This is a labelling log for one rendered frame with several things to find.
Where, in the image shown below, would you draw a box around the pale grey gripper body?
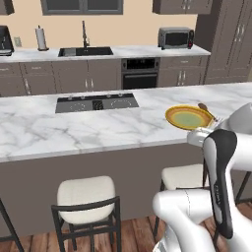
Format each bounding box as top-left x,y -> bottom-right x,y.
186,126 -> 215,148

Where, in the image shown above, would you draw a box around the yellow green plate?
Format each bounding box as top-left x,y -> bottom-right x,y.
164,104 -> 217,132

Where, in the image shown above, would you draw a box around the brown wooden spoon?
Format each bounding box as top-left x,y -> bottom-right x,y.
197,102 -> 220,122

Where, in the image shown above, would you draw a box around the black stool white cushion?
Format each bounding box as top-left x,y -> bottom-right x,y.
153,157 -> 212,244
50,175 -> 123,252
233,169 -> 252,207
0,198 -> 26,252

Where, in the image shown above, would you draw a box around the grey base cupboards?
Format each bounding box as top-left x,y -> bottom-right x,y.
0,58 -> 123,97
157,54 -> 211,89

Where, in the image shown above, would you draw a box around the black built-in oven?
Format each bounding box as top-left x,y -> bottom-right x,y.
120,57 -> 161,91

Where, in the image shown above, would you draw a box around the tall grey cupboards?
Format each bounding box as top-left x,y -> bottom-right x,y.
194,0 -> 252,86

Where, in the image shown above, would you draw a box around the grey toaster oven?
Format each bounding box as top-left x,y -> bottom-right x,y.
157,27 -> 196,51

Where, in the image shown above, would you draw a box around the black hob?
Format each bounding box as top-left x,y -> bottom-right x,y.
54,93 -> 140,114

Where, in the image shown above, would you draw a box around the black sink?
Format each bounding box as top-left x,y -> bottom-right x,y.
57,46 -> 115,58

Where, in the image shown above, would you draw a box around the dark tap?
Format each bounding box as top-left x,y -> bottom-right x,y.
81,20 -> 91,49

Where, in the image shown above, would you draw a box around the grey framed window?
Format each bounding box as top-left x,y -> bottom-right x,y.
39,0 -> 125,17

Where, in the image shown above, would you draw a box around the paper towel roll holder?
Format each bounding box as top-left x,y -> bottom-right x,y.
34,25 -> 50,52

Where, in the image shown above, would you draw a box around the black coffee machine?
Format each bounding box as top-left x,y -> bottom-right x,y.
0,25 -> 15,57

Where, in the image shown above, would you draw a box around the grey wall cupboard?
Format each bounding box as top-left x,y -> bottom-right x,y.
0,0 -> 16,17
152,0 -> 214,16

